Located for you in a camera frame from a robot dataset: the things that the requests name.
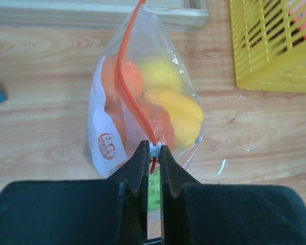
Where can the green toy custard apple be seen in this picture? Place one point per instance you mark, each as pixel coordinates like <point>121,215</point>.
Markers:
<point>154,191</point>

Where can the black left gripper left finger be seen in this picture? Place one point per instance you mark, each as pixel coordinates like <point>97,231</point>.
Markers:
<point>98,211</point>

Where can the yellow plastic shopping basket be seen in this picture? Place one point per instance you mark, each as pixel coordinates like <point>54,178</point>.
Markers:
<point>269,50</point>

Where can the yellow toy lemon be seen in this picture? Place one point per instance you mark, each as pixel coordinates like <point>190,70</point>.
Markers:
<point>159,72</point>

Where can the pink toy watermelon slice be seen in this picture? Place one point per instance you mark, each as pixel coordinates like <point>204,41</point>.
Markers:
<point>298,8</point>

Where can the wooden clothes rack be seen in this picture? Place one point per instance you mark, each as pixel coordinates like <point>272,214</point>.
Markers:
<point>175,15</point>

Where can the yellow toy bell pepper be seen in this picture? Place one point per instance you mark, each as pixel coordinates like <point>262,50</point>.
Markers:
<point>185,113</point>

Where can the clear zip top bag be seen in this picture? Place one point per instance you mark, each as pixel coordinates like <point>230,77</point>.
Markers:
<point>119,116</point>

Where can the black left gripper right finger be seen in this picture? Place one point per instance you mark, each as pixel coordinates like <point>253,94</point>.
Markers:
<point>196,213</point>

